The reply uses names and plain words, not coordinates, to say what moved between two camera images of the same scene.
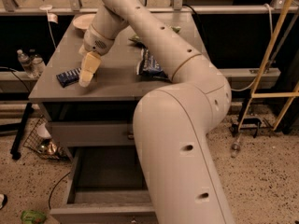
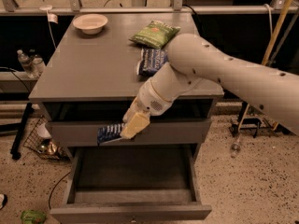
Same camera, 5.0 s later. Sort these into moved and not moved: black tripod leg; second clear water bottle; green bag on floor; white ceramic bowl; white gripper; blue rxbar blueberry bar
Moved: white gripper; blue rxbar blueberry bar
Not moved: second clear water bottle; green bag on floor; white ceramic bowl; black tripod leg
